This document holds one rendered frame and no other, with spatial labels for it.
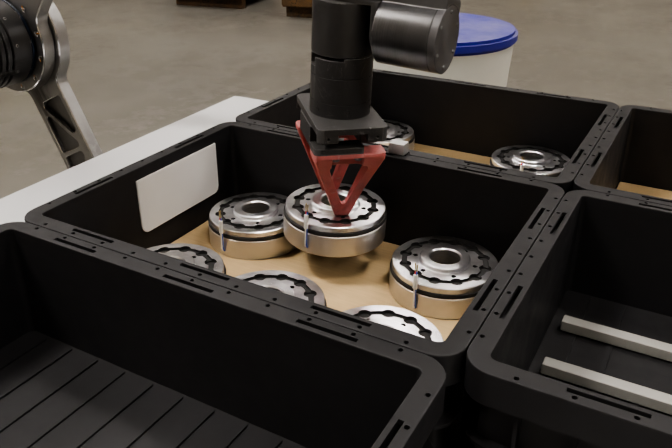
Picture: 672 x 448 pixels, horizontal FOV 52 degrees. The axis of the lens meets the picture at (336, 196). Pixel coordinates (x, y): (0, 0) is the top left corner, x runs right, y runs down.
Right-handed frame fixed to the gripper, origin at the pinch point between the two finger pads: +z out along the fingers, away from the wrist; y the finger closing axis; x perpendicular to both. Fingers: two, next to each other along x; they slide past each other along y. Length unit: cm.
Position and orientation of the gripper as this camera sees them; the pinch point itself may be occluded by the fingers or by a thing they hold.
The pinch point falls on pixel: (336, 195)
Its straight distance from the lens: 69.4
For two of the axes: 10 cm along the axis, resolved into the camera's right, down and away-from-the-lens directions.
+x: -9.7, 0.7, -2.3
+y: -2.4, -4.4, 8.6
